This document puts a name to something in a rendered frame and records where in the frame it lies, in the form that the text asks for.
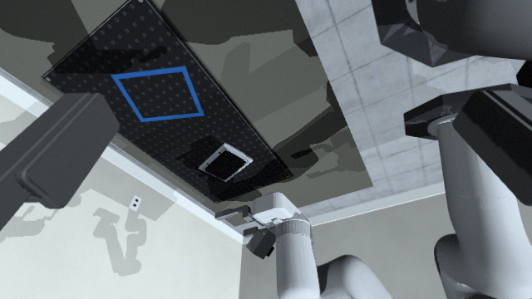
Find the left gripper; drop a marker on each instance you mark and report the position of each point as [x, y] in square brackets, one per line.
[269, 210]

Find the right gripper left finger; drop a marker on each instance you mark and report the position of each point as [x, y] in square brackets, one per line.
[50, 159]

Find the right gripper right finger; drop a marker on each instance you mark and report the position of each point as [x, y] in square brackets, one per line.
[497, 125]

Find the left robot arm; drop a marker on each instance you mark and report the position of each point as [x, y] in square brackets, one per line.
[493, 255]

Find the blue tape outline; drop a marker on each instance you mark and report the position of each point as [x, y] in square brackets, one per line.
[157, 72]

